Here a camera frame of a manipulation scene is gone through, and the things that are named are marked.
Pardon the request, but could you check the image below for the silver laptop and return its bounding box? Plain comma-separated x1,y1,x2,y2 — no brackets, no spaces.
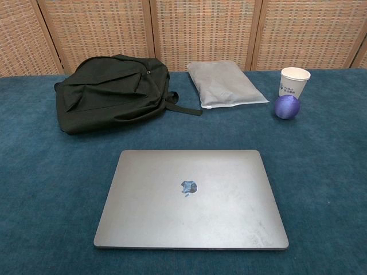
93,149,290,251

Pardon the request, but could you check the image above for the grey plastic zip pouch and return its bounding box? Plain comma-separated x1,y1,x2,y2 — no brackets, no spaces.
186,60,271,109

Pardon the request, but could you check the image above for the black fabric backpack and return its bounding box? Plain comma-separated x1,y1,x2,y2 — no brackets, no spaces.
54,56,203,135

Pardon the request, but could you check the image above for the woven bamboo folding screen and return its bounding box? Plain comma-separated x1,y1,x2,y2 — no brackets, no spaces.
0,0,367,78

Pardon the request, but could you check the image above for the purple ball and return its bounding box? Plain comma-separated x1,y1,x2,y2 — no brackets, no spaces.
274,96,300,119

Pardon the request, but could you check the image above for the white paper cup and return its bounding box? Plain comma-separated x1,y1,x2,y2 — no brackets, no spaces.
278,66,311,100

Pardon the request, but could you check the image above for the blue carpet table mat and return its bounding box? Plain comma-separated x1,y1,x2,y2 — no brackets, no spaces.
0,67,367,275

